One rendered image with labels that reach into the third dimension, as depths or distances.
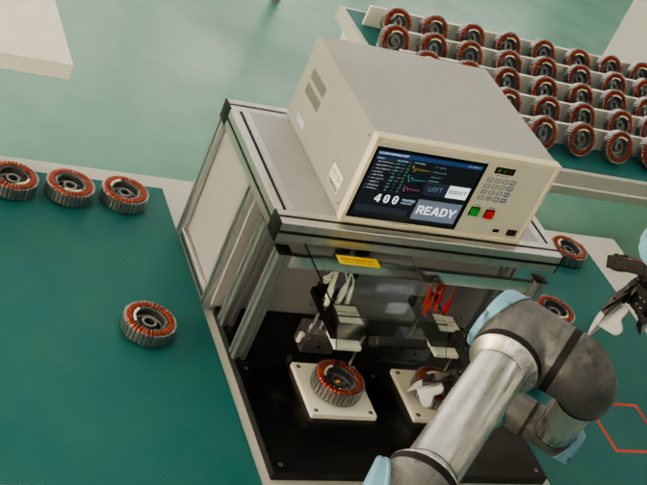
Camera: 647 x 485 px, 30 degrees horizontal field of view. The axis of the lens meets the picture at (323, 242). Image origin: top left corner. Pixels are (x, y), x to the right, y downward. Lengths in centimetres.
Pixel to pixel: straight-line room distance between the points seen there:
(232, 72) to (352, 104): 294
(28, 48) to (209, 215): 58
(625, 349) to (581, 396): 130
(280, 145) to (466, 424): 98
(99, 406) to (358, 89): 80
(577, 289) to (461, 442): 165
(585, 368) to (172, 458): 80
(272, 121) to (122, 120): 210
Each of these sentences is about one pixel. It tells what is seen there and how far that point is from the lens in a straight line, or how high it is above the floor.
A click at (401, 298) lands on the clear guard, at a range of 234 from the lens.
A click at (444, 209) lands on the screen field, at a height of 118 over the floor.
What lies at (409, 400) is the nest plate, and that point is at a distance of 259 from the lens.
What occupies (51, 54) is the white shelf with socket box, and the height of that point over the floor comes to 121.
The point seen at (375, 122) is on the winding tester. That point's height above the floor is 132.
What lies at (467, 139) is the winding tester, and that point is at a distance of 244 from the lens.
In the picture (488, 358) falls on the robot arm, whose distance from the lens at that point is 186.
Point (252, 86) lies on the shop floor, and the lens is 528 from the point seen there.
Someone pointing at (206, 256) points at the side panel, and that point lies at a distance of 267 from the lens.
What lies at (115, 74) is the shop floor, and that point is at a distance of 498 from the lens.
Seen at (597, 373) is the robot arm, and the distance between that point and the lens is 193.
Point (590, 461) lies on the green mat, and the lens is 279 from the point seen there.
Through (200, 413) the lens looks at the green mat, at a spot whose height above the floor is 75.
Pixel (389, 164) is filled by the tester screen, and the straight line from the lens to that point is 234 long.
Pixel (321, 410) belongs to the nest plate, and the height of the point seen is 78.
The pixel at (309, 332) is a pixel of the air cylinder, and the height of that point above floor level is 82.
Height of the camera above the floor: 232
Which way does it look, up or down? 31 degrees down
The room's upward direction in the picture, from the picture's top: 25 degrees clockwise
